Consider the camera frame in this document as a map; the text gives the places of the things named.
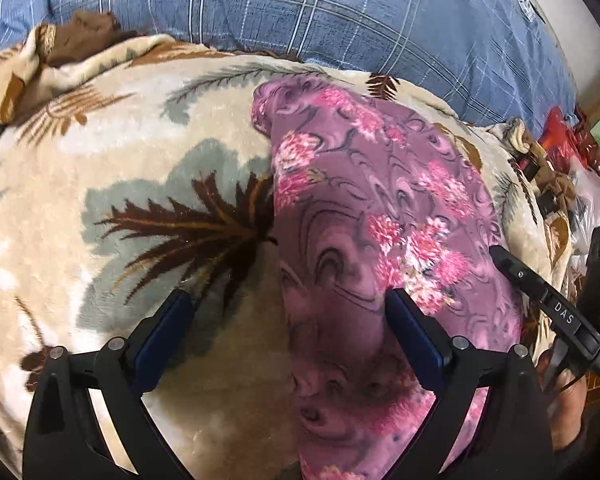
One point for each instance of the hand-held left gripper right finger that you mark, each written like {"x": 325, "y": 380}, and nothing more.
{"x": 415, "y": 342}

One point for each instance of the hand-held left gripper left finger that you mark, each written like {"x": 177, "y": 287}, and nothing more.
{"x": 162, "y": 340}

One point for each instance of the small black object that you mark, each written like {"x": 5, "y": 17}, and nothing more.
{"x": 530, "y": 169}

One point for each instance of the person's right hand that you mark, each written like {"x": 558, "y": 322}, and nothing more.
{"x": 565, "y": 410}

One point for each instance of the red plastic object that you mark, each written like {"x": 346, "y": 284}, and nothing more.
{"x": 560, "y": 132}

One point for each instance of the pale crumpled plastic bag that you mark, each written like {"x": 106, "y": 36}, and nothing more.
{"x": 595, "y": 195}

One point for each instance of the cream leaf-print fleece blanket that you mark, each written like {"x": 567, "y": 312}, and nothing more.
{"x": 105, "y": 160}

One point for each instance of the pink floral garment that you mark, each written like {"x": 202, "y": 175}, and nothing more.
{"x": 370, "y": 200}

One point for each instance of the blue plaid quilt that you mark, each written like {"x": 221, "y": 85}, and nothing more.
{"x": 330, "y": 10}

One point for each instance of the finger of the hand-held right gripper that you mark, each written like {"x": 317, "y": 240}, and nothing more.
{"x": 555, "y": 307}

